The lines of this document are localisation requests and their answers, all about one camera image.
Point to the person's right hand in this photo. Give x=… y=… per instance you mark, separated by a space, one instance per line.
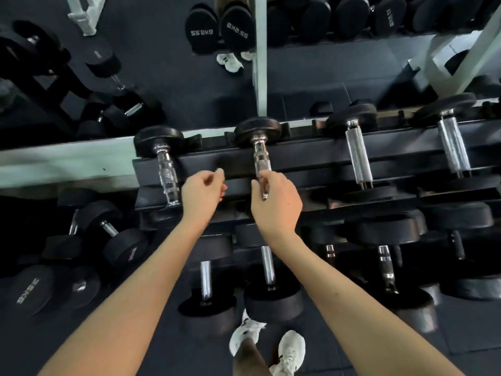
x=278 y=209

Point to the person's left hand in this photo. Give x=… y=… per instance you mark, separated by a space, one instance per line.
x=199 y=197

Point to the person's left thumb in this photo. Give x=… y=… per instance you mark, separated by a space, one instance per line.
x=216 y=174

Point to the person's right thumb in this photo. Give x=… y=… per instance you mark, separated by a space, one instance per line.
x=257 y=189

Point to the person's left forearm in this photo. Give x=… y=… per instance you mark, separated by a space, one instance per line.
x=133 y=305

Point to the person's right forearm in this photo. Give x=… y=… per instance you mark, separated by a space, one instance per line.
x=352 y=305

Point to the black dumbbell rack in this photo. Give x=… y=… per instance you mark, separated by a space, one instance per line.
x=313 y=158

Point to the black rubber dumbbell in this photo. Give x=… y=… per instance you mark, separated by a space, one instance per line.
x=125 y=248
x=74 y=197

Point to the white mirror divider strip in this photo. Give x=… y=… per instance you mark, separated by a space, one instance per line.
x=260 y=54

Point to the large black dumbbell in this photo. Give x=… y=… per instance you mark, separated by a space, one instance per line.
x=458 y=216
x=381 y=231

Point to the person's white left shoe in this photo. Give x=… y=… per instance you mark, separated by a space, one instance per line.
x=243 y=333

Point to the person's white shoe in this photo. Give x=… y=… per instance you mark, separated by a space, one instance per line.
x=291 y=350
x=243 y=333

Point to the person's white right shoe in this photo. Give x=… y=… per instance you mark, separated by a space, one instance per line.
x=291 y=350

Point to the person's leg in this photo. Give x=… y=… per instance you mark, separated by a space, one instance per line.
x=248 y=358

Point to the heavy black dumbbell white print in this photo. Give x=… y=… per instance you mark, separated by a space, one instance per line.
x=33 y=289

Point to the wall mirror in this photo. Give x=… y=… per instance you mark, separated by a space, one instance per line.
x=164 y=70

